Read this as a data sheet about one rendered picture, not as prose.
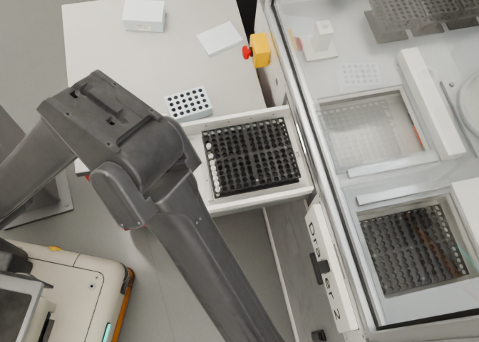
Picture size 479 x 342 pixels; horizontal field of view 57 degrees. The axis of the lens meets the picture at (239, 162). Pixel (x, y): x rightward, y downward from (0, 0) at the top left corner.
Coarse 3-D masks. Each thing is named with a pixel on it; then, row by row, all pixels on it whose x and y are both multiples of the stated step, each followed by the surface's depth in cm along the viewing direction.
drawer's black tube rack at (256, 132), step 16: (224, 128) 115; (256, 128) 119; (272, 128) 116; (224, 144) 113; (240, 144) 113; (256, 144) 114; (272, 144) 114; (288, 144) 117; (224, 160) 111; (240, 160) 115; (256, 160) 115; (272, 160) 112; (288, 160) 112; (224, 176) 110; (240, 176) 110; (256, 176) 110; (272, 176) 110; (288, 176) 114; (224, 192) 111; (240, 192) 111
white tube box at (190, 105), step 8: (192, 88) 131; (200, 88) 132; (168, 96) 130; (176, 96) 131; (184, 96) 130; (192, 96) 130; (200, 96) 132; (168, 104) 129; (176, 104) 129; (184, 104) 129; (192, 104) 131; (200, 104) 129; (208, 104) 129; (168, 112) 130; (176, 112) 128; (184, 112) 128; (192, 112) 128; (200, 112) 129; (208, 112) 130; (184, 120) 130
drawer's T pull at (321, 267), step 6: (312, 252) 102; (312, 258) 101; (312, 264) 101; (318, 264) 101; (324, 264) 101; (318, 270) 100; (324, 270) 100; (330, 270) 100; (318, 276) 99; (318, 282) 99
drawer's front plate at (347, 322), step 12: (312, 216) 107; (312, 228) 109; (324, 228) 102; (312, 240) 111; (324, 240) 101; (324, 252) 102; (336, 264) 99; (324, 276) 106; (336, 276) 98; (336, 288) 98; (336, 300) 100; (348, 300) 96; (336, 312) 102; (348, 312) 95; (336, 324) 104; (348, 324) 95
